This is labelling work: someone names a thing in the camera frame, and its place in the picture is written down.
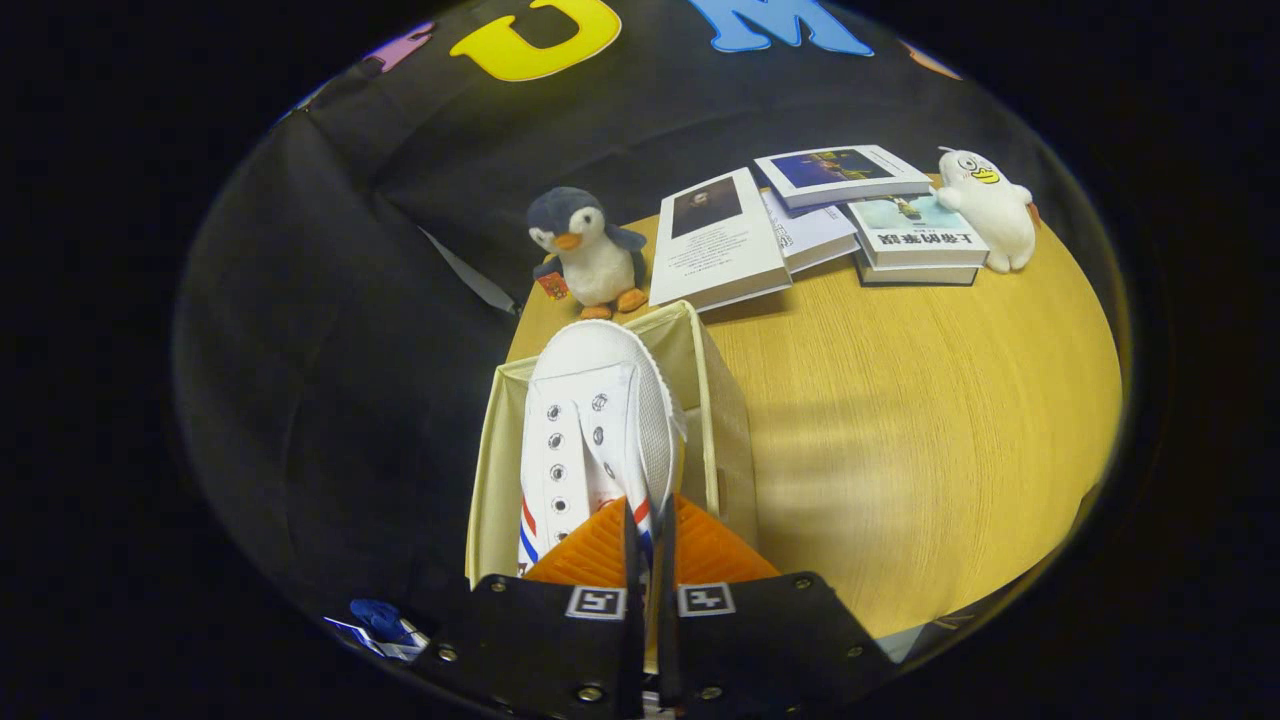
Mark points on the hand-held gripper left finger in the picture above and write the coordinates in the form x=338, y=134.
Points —
x=550, y=650

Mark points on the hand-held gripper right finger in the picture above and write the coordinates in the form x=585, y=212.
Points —
x=750, y=650

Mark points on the beige fabric storage box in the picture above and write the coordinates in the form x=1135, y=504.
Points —
x=725, y=430

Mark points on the white canvas shoe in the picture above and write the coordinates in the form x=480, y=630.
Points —
x=600, y=420

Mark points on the blue and white object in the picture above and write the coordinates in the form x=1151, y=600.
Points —
x=380, y=625

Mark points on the grey white penguin plush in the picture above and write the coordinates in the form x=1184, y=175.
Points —
x=595, y=265

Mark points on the white book dark portrait cover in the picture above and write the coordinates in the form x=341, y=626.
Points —
x=715, y=255

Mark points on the black backdrop cloth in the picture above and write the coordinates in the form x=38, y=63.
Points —
x=350, y=300

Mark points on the thick white book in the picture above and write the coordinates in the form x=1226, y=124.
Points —
x=915, y=275

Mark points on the thin white book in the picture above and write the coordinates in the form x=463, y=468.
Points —
x=815, y=235

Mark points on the white book teal picture cover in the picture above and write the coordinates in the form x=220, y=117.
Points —
x=920, y=235

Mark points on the white book blue picture cover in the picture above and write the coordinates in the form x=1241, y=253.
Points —
x=840, y=170

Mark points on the white duck plush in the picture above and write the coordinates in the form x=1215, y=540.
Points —
x=995, y=215

